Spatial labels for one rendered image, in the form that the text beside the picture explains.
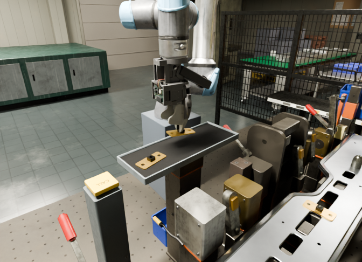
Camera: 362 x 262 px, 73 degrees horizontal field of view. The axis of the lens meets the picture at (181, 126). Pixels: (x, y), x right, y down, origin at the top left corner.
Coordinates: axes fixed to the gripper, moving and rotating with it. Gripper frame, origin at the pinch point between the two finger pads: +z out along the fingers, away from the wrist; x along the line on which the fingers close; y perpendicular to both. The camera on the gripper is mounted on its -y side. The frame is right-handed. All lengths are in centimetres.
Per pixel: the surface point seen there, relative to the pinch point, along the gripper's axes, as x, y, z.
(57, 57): -454, -8, 39
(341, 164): 20, -60, 22
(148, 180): 11.4, 15.7, 6.2
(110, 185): 8.8, 24.1, 6.0
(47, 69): -451, 14, 59
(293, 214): 27.3, -21.1, 21.9
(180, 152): 4.2, 2.8, 5.9
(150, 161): 4.7, 12.4, 5.6
